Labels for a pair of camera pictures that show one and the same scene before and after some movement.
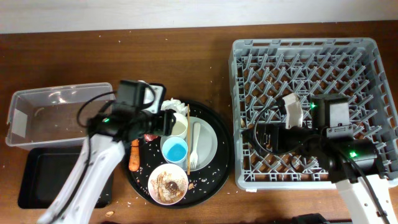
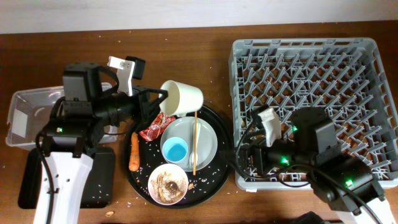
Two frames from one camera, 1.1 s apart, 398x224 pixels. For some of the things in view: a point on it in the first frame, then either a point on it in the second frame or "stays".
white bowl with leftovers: [168, 184] stays
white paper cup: [180, 128] → [181, 98]
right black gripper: [278, 130] → [260, 148]
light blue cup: [175, 149] stays
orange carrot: [134, 159] stays
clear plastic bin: [54, 116] stays
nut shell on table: [109, 213] stays
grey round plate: [207, 147] stays
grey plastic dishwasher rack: [263, 71] stays
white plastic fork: [193, 158] stays
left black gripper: [163, 123] → [145, 108]
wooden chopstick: [188, 140] → [195, 126]
